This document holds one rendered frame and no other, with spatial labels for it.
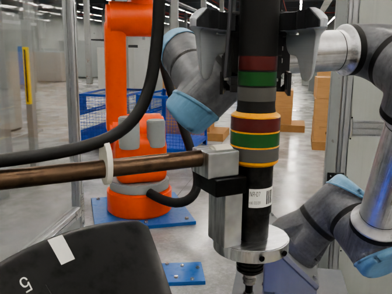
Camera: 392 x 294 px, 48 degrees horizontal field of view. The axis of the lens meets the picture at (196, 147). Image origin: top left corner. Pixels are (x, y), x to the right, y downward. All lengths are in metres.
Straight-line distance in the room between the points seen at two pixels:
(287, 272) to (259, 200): 0.77
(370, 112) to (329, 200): 1.17
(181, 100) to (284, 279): 0.65
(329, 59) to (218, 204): 0.51
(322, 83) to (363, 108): 5.65
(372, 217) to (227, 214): 0.65
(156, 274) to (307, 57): 0.29
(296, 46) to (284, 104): 9.22
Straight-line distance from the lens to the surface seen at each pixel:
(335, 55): 0.85
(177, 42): 0.75
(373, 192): 0.97
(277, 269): 1.15
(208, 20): 0.37
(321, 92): 7.89
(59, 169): 0.33
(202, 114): 0.64
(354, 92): 2.23
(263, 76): 0.38
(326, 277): 1.38
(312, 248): 1.16
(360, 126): 2.26
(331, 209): 1.13
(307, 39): 0.40
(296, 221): 1.16
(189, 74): 0.66
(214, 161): 0.36
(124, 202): 4.36
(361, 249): 1.06
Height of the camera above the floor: 1.63
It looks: 12 degrees down
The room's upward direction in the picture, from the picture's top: 1 degrees clockwise
